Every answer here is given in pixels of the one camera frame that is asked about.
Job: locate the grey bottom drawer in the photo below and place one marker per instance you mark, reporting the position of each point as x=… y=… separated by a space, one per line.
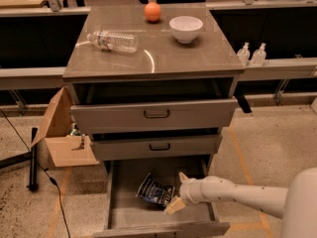
x=128 y=216

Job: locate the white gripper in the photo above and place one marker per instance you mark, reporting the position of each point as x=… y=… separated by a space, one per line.
x=188 y=191

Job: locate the grey middle drawer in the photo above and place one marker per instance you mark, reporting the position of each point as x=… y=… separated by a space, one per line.
x=156 y=147

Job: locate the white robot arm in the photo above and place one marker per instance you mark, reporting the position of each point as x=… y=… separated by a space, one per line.
x=295 y=205

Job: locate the clear plastic water bottle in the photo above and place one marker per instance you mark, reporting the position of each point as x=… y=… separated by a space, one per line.
x=112 y=41

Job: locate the blue chip bag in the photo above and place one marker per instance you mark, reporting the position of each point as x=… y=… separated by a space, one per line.
x=155 y=193

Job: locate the right clear pump bottle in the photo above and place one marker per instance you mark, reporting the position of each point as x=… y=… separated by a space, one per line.
x=259 y=56

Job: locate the grey top drawer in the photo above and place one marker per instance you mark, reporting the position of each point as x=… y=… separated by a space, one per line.
x=121 y=118

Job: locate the grey drawer cabinet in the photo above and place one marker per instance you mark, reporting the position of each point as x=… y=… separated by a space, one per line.
x=161 y=70

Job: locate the brown cardboard box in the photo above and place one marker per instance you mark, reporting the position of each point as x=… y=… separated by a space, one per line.
x=55 y=127

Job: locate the white bowl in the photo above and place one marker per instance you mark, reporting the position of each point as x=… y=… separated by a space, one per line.
x=185 y=29

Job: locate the black metal stand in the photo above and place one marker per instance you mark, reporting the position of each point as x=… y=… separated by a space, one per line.
x=31 y=156

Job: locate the orange fruit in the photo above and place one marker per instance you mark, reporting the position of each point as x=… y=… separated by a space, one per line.
x=152 y=12

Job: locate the grey drawer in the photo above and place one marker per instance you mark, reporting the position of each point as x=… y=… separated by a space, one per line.
x=156 y=147
x=121 y=118
x=128 y=216

